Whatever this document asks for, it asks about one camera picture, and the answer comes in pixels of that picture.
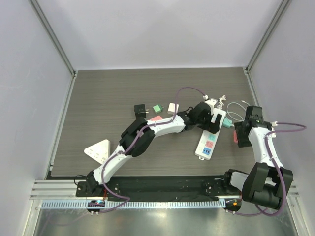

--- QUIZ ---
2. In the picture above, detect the green USB charger plug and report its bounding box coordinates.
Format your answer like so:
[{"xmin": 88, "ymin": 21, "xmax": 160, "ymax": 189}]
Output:
[{"xmin": 153, "ymin": 104, "xmax": 163, "ymax": 114}]

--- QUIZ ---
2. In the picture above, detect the pink cube adapter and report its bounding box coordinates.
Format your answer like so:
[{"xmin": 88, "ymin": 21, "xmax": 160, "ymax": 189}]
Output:
[{"xmin": 150, "ymin": 116, "xmax": 163, "ymax": 121}]

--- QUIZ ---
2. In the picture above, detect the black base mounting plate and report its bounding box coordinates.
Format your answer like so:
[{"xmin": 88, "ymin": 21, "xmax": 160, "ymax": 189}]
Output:
[{"xmin": 73, "ymin": 175, "xmax": 252, "ymax": 197}]

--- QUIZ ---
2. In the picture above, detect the white charging cable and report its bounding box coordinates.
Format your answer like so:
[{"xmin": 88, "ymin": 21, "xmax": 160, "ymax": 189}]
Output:
[{"xmin": 226, "ymin": 99, "xmax": 251, "ymax": 122}]

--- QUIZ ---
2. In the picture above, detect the black cube socket adapter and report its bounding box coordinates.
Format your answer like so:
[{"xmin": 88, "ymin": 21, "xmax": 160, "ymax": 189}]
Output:
[{"xmin": 134, "ymin": 104, "xmax": 149, "ymax": 118}]

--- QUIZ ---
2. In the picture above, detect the aluminium front frame rail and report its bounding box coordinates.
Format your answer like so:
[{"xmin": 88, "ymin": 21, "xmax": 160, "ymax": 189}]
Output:
[{"xmin": 29, "ymin": 177, "xmax": 300, "ymax": 200}]

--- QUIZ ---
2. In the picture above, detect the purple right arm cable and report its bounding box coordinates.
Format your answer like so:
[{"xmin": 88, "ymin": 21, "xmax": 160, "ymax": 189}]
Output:
[{"xmin": 233, "ymin": 122, "xmax": 307, "ymax": 217}]

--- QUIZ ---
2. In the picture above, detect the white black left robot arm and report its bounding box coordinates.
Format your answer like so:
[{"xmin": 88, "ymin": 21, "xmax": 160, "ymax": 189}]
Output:
[{"xmin": 86, "ymin": 100, "xmax": 225, "ymax": 197}]

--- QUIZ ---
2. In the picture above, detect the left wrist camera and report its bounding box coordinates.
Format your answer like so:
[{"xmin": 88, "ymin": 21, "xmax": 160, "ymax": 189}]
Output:
[{"xmin": 203, "ymin": 95, "xmax": 218, "ymax": 110}]

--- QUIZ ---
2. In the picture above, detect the white power strip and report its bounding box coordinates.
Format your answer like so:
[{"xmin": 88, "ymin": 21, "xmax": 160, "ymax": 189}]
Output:
[{"xmin": 195, "ymin": 108, "xmax": 226, "ymax": 161}]

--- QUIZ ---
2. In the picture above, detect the aluminium left frame post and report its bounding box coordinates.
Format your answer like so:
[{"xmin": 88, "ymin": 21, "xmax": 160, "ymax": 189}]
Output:
[{"xmin": 29, "ymin": 0, "xmax": 77, "ymax": 77}]

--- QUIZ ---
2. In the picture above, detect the aluminium right frame post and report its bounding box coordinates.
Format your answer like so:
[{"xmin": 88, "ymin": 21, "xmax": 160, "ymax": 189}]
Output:
[{"xmin": 244, "ymin": 0, "xmax": 292, "ymax": 74}]

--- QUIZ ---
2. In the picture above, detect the teal small charger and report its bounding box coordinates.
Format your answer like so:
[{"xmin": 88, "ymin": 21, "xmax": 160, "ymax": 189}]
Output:
[{"xmin": 222, "ymin": 118, "xmax": 234, "ymax": 128}]

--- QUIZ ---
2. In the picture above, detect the pink small plug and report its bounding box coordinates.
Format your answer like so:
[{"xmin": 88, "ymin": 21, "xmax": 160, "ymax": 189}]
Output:
[{"xmin": 233, "ymin": 130, "xmax": 238, "ymax": 143}]

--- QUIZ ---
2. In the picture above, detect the aluminium frame post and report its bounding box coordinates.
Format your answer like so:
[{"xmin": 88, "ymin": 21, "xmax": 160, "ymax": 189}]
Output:
[
  {"xmin": 29, "ymin": 0, "xmax": 77, "ymax": 77},
  {"xmin": 244, "ymin": 0, "xmax": 292, "ymax": 74}
]

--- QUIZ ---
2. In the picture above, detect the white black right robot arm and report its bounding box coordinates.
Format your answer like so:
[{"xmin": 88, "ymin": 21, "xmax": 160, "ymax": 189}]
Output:
[{"xmin": 222, "ymin": 106, "xmax": 293, "ymax": 210}]

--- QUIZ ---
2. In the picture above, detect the white triangular power socket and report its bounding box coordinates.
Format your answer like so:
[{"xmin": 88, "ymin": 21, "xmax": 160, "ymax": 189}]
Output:
[{"xmin": 84, "ymin": 139, "xmax": 111, "ymax": 164}]

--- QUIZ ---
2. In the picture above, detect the white perforated cable duct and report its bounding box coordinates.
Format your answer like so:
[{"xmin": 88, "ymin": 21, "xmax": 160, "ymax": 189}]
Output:
[{"xmin": 41, "ymin": 199, "xmax": 225, "ymax": 210}]

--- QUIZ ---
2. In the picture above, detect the white USB wall charger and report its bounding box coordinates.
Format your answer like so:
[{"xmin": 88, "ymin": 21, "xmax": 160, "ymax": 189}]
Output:
[{"xmin": 167, "ymin": 103, "xmax": 179, "ymax": 115}]

